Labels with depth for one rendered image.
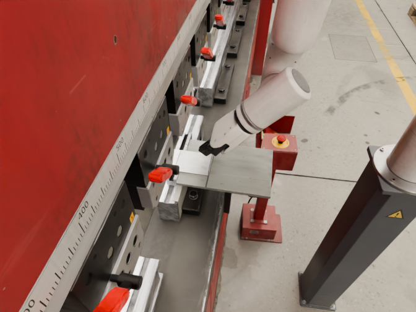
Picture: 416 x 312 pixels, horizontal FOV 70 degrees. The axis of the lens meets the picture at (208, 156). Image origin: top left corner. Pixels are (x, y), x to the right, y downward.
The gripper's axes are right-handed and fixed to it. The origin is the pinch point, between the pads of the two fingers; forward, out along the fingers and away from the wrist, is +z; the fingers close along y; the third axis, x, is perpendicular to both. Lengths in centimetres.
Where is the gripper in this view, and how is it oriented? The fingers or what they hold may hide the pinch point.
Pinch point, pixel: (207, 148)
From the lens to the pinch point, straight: 83.2
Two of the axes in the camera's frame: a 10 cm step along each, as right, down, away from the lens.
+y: -1.8, 7.2, -6.7
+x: 7.5, 5.4, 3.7
